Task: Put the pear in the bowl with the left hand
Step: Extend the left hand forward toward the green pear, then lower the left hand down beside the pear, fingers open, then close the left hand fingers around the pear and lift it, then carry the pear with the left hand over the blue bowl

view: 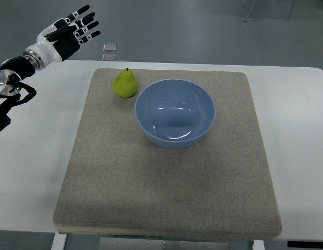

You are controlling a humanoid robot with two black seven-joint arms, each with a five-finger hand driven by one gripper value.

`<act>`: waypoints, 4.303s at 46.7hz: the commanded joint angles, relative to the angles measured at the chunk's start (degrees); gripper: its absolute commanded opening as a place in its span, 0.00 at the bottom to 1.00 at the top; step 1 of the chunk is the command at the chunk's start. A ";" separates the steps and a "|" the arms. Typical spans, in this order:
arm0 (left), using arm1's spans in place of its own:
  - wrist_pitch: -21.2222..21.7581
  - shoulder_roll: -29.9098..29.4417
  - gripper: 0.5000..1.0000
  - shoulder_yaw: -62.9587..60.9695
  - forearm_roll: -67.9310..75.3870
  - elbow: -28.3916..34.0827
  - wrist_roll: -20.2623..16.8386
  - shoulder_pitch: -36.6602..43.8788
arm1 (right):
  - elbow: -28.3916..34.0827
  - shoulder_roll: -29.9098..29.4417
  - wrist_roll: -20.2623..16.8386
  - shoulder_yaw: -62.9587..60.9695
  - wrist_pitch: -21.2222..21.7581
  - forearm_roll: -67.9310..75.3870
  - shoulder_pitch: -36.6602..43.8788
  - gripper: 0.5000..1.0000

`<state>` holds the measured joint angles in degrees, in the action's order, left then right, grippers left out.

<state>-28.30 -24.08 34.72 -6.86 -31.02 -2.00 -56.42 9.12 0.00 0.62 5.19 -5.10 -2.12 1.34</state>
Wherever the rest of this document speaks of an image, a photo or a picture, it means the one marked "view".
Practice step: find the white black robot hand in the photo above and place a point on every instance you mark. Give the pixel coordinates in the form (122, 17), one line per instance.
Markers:
(62, 39)

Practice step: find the green pear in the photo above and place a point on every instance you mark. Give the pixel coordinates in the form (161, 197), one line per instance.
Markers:
(125, 84)

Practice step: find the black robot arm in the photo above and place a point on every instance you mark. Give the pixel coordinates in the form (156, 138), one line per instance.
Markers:
(12, 89)

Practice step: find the blue ceramic bowl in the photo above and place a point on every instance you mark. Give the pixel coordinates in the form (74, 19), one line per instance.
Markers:
(175, 113)

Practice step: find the lower metal floor plate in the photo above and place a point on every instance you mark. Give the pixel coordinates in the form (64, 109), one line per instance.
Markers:
(109, 57)

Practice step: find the metal floor plate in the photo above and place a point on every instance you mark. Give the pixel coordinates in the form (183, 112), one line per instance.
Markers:
(109, 47)
(109, 57)

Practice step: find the upper metal floor plate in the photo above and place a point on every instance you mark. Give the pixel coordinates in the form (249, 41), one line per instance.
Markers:
(109, 47)

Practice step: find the grey felt mat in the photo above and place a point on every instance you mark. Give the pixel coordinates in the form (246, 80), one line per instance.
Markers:
(120, 183)

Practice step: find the white table frame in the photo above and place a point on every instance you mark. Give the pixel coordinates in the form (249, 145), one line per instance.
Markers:
(127, 243)

